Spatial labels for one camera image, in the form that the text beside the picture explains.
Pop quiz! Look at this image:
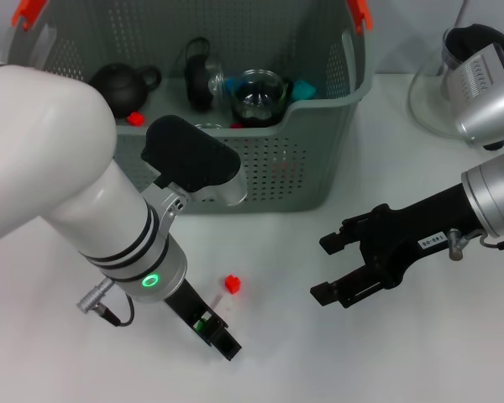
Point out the left gripper cable with plug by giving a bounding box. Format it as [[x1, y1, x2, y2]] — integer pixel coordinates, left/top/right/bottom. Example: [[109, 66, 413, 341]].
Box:
[[75, 278, 136, 328]]

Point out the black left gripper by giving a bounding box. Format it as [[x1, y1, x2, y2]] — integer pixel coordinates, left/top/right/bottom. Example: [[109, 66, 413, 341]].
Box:
[[162, 278, 244, 363]]

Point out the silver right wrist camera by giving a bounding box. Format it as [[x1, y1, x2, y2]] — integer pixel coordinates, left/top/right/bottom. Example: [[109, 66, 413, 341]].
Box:
[[442, 43, 504, 149]]

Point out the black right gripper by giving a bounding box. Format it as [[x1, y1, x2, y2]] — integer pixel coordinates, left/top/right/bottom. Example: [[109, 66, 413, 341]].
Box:
[[308, 182, 476, 311]]

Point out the black clay teapot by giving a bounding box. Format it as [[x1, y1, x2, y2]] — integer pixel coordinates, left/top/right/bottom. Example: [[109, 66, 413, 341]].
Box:
[[87, 62, 162, 119]]

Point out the grey perforated plastic storage basket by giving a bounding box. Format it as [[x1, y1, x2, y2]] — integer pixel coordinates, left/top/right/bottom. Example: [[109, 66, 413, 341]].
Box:
[[0, 0, 377, 215]]

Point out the cyan square toy brick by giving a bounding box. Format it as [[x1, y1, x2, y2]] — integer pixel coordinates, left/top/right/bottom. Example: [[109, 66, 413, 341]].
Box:
[[291, 79, 319, 102]]

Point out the glass carafe with black handle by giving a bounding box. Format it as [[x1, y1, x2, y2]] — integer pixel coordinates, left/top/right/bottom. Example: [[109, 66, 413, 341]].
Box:
[[407, 24, 504, 153]]

